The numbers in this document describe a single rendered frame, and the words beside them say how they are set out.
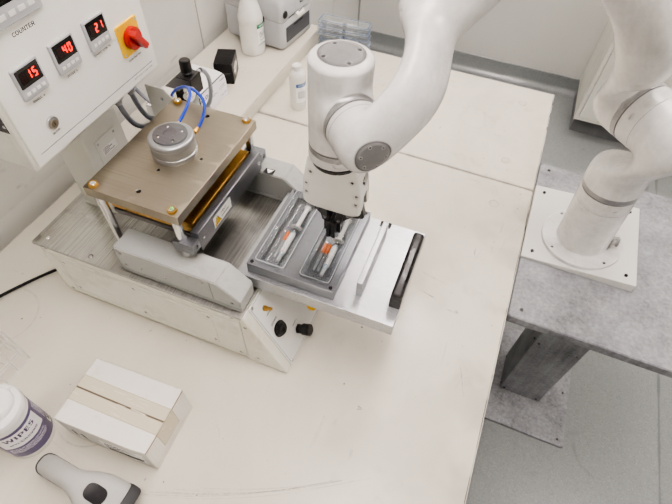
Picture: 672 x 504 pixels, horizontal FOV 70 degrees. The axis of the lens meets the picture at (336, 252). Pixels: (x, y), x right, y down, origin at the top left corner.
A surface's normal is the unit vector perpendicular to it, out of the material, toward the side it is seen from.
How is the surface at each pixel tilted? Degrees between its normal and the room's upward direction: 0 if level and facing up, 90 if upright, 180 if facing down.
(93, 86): 90
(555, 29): 90
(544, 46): 90
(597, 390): 0
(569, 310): 0
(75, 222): 0
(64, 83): 90
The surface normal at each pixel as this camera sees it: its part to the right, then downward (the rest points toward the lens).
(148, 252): 0.03, -0.62
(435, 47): 0.70, 0.02
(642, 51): -0.41, 0.88
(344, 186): -0.25, 0.75
